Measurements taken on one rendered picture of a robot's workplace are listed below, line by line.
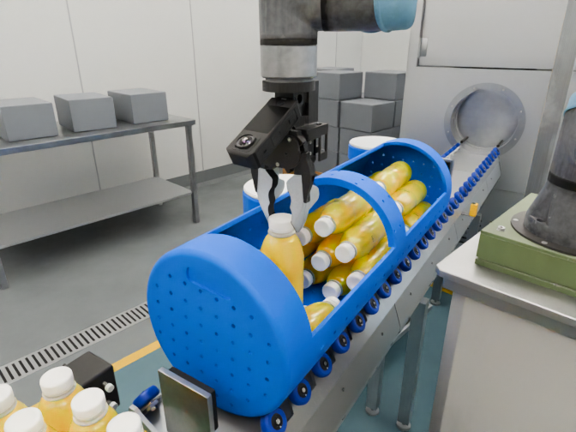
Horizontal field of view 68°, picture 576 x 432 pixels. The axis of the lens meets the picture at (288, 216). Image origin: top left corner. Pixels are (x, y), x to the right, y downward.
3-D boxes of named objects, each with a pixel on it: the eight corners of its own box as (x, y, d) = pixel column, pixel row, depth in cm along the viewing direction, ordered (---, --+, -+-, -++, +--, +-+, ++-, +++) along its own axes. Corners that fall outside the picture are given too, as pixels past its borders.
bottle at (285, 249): (264, 341, 66) (262, 238, 60) (258, 315, 73) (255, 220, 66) (307, 335, 68) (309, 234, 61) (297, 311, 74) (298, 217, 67)
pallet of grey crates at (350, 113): (406, 181, 487) (418, 71, 441) (366, 198, 434) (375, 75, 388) (325, 161, 564) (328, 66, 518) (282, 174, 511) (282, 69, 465)
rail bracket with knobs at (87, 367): (129, 415, 75) (120, 369, 71) (93, 445, 69) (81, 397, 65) (95, 391, 80) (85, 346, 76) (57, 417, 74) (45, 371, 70)
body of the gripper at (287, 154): (328, 163, 64) (331, 78, 59) (298, 177, 57) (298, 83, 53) (286, 156, 68) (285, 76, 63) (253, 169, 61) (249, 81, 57)
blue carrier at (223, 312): (440, 238, 131) (463, 149, 119) (280, 453, 63) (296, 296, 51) (356, 212, 144) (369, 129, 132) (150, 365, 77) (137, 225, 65)
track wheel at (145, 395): (165, 388, 70) (157, 379, 71) (142, 406, 67) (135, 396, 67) (155, 398, 73) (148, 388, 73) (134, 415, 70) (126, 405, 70)
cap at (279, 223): (271, 234, 61) (271, 223, 61) (266, 224, 65) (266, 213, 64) (297, 232, 62) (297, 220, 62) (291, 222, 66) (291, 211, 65)
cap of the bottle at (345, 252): (341, 261, 90) (338, 264, 89) (336, 243, 90) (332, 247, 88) (357, 258, 88) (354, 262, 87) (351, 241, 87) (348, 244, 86)
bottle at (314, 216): (334, 192, 106) (297, 214, 93) (357, 207, 104) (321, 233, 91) (323, 213, 110) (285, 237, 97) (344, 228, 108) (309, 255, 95)
